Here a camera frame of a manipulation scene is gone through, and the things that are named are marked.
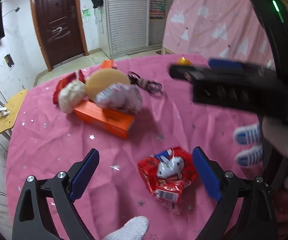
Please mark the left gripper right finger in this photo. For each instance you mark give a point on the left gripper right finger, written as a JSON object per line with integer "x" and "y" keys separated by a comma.
{"x": 244, "y": 209}

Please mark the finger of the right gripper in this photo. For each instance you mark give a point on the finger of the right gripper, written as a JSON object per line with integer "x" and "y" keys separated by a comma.
{"x": 221, "y": 64}
{"x": 184, "y": 72}

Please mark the orange plastic half shell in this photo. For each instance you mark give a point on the orange plastic half shell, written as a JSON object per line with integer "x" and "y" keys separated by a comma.
{"x": 184, "y": 62}

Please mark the red snack packet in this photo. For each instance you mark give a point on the red snack packet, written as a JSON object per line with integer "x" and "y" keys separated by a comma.
{"x": 167, "y": 174}

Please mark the red cloth with white trim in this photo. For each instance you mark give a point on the red cloth with white trim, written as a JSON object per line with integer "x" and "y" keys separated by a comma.
{"x": 65, "y": 81}

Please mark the white gloved right hand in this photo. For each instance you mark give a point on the white gloved right hand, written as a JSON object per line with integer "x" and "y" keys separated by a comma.
{"x": 254, "y": 135}

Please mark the white gloved left hand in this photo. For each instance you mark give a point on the white gloved left hand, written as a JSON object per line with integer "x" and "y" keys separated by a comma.
{"x": 134, "y": 229}

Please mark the pink tree print curtain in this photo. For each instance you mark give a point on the pink tree print curtain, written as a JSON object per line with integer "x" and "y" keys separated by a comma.
{"x": 227, "y": 29}

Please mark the pink star tablecloth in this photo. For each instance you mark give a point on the pink star tablecloth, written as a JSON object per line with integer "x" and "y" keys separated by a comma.
{"x": 46, "y": 141}

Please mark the white slatted wardrobe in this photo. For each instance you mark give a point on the white slatted wardrobe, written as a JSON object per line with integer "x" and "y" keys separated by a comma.
{"x": 127, "y": 29}

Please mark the orange box upper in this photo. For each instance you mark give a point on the orange box upper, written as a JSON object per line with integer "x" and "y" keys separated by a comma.
{"x": 108, "y": 64}

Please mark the orange box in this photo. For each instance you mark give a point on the orange box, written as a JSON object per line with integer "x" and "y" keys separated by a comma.
{"x": 108, "y": 64}
{"x": 110, "y": 120}

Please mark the orange box lower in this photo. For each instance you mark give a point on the orange box lower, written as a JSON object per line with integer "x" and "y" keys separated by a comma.
{"x": 110, "y": 120}

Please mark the beige round bumpy disc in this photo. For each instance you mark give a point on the beige round bumpy disc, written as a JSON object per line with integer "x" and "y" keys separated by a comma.
{"x": 102, "y": 79}

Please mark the yellow wooden chair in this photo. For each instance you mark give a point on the yellow wooden chair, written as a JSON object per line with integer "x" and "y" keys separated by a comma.
{"x": 14, "y": 105}

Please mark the white device on chair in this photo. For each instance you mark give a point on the white device on chair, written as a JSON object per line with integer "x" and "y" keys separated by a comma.
{"x": 4, "y": 111}

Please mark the dark brown door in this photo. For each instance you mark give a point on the dark brown door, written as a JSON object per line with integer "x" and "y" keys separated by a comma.
{"x": 59, "y": 30}

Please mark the colourful wall chart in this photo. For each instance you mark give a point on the colourful wall chart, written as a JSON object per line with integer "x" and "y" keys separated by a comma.
{"x": 157, "y": 9}

